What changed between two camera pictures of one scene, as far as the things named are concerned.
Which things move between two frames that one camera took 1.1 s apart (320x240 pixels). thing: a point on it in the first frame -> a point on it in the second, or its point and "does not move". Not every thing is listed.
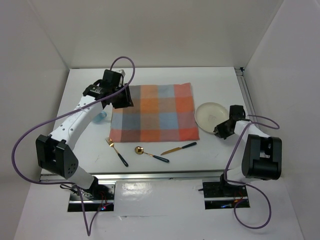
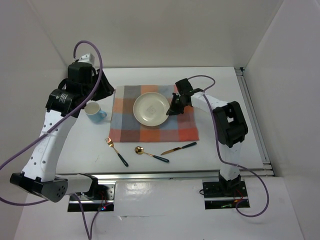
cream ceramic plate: x=209 y=115 -> x=150 y=109
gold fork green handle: x=111 y=144 does not move
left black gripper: x=127 y=101 -> x=106 y=88
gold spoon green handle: x=139 y=150 does not move
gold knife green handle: x=179 y=148 does not move
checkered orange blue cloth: x=160 y=112 does not move
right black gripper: x=221 y=133 -> x=174 y=110
